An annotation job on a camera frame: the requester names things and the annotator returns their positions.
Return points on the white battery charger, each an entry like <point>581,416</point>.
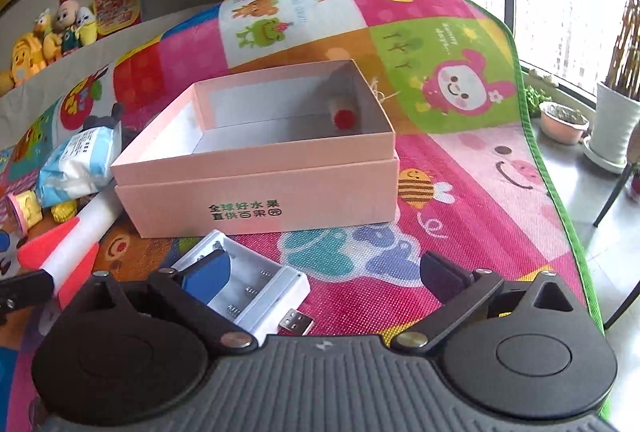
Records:
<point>270,292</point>

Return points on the yellow duck backpack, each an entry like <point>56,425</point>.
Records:
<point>27,56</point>

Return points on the long yellow plush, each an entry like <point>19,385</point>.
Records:
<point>6,81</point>

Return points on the pink plant pot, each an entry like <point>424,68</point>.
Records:
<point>564,124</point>

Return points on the yellow ribbed toy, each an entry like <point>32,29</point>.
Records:
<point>65,212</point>

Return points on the small red-tipped cylinder toy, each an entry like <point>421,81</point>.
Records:
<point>343,116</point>

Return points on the blue white tissue pack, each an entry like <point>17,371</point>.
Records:
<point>75,161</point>

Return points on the dark chair leg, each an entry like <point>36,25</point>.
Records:
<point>615,192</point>

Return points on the white red foam rocket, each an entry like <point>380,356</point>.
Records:
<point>85,232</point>

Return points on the colourful cartoon play mat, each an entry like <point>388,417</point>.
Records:
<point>450,212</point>

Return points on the pink yellow cake toy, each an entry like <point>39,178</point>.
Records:
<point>25,208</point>

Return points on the dried plant stems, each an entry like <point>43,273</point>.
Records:
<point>625,41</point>

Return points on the small yellow bird plush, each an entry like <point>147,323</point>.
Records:
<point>47,36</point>

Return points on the white banana plush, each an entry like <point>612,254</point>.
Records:
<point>87,26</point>

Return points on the red toy package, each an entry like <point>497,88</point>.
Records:
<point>119,9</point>

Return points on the dark grey plush toy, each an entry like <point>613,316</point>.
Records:
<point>100,121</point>

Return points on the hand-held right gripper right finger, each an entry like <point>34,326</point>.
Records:
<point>440,273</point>

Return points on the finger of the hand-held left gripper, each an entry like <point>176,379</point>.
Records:
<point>25,292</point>

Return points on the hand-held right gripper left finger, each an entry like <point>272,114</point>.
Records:
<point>205,273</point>

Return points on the white plant pot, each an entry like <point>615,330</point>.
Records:
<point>612,126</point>

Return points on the small green plant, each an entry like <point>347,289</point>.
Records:
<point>536,99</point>

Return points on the pink cardboard box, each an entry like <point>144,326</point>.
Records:
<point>250,192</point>

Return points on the boy doll plush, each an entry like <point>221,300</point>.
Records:
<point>67,26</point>

